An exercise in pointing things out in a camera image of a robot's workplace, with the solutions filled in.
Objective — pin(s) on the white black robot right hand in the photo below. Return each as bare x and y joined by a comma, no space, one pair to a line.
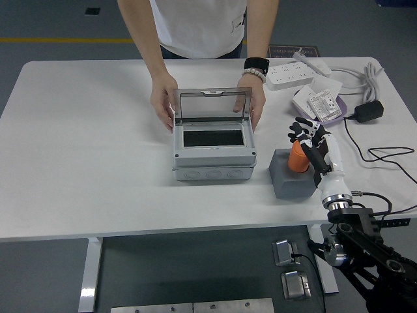
334,182

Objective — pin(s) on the person's left hand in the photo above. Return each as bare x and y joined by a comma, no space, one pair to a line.
257,98

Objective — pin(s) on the person's right hand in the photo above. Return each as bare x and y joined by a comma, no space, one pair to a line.
161,98

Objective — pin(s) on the orange cylindrical battery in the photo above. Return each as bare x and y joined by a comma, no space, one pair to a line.
296,159

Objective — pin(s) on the transparent hinged box lid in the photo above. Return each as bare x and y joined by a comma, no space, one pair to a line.
211,106

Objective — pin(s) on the grey plastic junction box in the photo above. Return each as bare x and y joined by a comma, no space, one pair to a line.
211,163

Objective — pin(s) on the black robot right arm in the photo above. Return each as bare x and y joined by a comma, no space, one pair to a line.
358,221

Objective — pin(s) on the person's right forearm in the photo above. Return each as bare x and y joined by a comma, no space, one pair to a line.
143,39

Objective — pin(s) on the person's left forearm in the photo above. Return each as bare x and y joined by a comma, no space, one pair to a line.
262,29

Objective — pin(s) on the grey battery holder block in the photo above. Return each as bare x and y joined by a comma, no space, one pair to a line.
290,186

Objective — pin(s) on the silver floor socket box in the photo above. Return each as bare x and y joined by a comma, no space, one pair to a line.
294,285
283,252

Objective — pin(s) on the black smartwatch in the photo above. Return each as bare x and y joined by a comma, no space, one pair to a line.
256,63

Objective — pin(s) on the white power strip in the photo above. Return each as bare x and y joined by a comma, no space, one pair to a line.
288,76

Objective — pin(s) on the dark printed floor sign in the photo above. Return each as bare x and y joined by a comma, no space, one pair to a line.
286,51

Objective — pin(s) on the white plug with adapter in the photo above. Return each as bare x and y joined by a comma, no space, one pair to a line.
312,63

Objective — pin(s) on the white square socket panel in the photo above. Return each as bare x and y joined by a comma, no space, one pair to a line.
325,85

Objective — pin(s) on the purple plastic tray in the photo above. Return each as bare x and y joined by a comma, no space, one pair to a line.
341,106

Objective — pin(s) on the black power adapter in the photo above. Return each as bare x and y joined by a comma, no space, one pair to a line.
368,111

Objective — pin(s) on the person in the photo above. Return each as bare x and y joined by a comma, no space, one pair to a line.
195,26

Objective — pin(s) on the white table leg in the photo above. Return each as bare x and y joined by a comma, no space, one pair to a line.
89,277
329,277

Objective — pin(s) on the black floor hatch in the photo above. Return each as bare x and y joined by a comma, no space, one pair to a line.
92,11

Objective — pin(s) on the metal floor plate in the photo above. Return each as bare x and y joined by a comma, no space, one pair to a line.
233,306
151,308

